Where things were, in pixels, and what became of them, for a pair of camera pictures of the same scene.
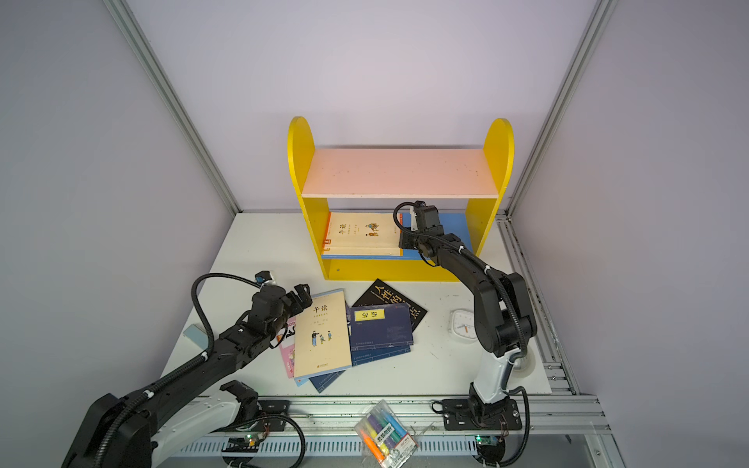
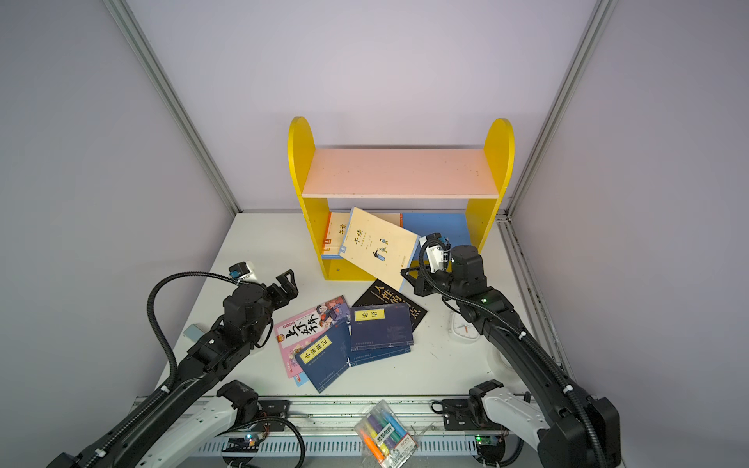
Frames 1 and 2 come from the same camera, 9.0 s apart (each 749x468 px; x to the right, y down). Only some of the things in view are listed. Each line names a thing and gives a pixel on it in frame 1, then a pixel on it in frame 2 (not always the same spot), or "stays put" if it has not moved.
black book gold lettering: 379,292 stays put
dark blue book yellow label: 380,326 stays put
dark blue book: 362,356 stays put
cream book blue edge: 321,336 → 379,248
